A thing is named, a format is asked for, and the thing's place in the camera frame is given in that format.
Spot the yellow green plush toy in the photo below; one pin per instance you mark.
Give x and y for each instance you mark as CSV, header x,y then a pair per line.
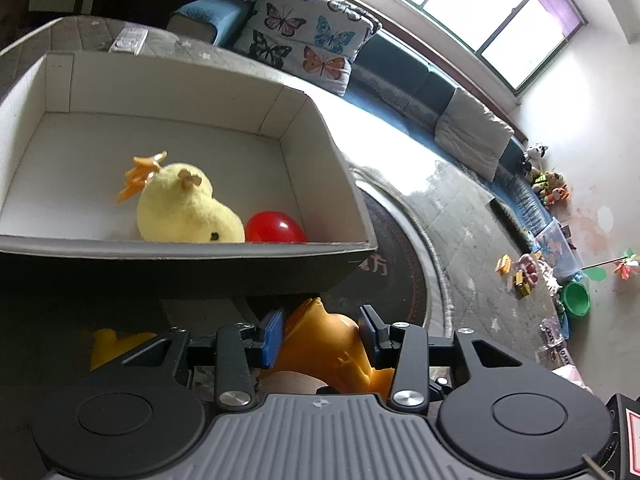
x,y
537,176

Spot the yellow plush chick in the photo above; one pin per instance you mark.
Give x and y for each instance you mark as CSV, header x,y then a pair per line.
x,y
180,205

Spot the window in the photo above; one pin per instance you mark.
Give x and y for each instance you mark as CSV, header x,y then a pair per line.
x,y
480,5

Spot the butterfly print pillow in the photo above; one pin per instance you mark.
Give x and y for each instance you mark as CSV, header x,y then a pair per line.
x,y
367,20
300,35

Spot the clear plastic packet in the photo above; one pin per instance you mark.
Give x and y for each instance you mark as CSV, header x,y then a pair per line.
x,y
554,332

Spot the orange brown plush toy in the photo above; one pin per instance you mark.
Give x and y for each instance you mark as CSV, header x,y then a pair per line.
x,y
556,190

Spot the green plastic bucket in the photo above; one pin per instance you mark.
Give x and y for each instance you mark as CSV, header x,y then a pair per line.
x,y
577,300

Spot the colourful pinwheel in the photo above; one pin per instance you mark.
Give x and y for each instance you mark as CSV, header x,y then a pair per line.
x,y
625,265

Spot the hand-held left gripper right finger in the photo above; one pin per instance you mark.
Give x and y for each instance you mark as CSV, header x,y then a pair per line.
x,y
369,334

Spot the grey cardboard box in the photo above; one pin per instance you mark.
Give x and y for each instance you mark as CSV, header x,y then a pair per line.
x,y
310,160

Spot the yellow rubber toy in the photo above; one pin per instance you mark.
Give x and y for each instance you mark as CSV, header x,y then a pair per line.
x,y
115,345

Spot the red ball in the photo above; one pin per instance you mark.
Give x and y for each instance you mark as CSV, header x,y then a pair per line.
x,y
272,227

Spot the pink toy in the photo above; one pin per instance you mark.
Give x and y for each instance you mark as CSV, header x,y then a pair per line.
x,y
529,266

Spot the white remote control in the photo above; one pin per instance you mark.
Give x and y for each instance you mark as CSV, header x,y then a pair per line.
x,y
127,41

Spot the clear plastic storage box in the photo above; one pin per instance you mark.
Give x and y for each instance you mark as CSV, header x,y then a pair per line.
x,y
560,250

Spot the grey cushion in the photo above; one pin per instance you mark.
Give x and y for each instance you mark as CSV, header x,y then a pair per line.
x,y
472,132

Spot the teal sofa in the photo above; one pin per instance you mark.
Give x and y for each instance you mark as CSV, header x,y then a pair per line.
x,y
400,70

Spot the small orange toy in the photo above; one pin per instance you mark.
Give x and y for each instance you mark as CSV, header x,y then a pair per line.
x,y
503,264

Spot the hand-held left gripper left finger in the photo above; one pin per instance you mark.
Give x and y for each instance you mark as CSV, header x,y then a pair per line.
x,y
272,336

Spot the black and white plush toy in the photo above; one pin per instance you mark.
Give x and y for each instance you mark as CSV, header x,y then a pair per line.
x,y
535,155

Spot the orange rubber duck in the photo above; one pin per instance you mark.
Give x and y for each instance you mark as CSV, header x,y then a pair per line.
x,y
325,340

